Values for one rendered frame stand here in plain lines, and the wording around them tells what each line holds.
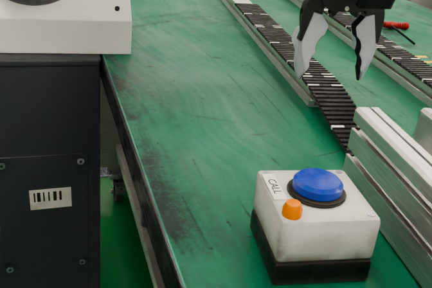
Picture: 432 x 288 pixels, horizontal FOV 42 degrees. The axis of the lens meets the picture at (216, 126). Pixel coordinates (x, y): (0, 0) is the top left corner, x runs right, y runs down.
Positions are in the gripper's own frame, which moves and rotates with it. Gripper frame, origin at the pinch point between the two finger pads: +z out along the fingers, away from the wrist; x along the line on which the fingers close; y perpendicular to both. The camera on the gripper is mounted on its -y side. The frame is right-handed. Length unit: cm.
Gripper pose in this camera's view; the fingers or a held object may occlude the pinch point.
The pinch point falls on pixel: (332, 74)
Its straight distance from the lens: 76.6
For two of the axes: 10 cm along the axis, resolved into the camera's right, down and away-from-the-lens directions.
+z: -0.9, 9.1, 4.1
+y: -1.7, -4.2, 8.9
